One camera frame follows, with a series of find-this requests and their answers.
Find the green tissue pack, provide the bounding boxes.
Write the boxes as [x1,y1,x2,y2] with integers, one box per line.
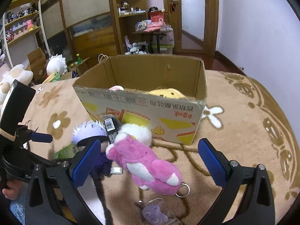
[53,144,80,160]

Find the white-haired blindfolded plush doll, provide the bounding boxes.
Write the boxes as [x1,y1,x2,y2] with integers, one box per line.
[72,120,111,182]

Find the black barcode box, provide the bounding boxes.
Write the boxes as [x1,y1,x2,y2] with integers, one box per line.
[101,114,122,144]

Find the white fluffy pompom plush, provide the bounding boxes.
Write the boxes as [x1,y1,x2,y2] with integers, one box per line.
[119,123,152,146]

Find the pink plush toy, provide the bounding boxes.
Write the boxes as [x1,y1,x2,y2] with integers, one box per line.
[106,133,182,196]

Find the yellow duck plush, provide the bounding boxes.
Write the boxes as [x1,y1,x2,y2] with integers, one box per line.
[146,88,187,99]

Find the person's hand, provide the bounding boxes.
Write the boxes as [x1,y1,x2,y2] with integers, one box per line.
[2,179,22,200]

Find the green frog plush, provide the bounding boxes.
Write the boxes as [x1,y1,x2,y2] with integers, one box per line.
[51,72,62,82]

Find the white cat plush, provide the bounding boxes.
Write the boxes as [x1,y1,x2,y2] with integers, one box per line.
[0,64,33,105]

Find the brown cardboard box on floor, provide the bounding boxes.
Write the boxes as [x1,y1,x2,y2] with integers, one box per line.
[27,47,46,81]

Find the large white spiky-hair plush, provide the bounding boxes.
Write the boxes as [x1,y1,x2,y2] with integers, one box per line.
[46,54,67,76]

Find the green glass bottle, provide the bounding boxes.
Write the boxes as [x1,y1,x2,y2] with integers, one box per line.
[76,54,83,64]

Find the beige flower pattern blanket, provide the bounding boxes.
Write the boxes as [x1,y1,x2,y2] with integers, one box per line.
[24,71,299,224]

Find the white figurine shelf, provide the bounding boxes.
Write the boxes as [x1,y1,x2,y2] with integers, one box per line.
[1,0,51,68]

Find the wooden wardrobe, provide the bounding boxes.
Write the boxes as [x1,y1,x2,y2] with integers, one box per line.
[38,0,118,66]

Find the open cardboard box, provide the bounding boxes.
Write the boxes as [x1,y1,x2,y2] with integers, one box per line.
[73,54,207,145]

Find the small black side table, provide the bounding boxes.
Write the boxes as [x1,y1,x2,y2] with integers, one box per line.
[132,30,175,54]

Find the pink folded clothes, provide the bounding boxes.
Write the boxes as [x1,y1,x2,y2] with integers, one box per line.
[144,21,173,33]

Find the wooden corner shelf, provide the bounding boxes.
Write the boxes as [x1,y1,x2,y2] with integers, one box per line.
[109,0,148,54]

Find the wooden door with glass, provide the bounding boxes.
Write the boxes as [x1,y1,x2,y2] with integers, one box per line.
[164,0,219,56]

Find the purple keychain charm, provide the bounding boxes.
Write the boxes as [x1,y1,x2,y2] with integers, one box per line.
[134,197,169,225]

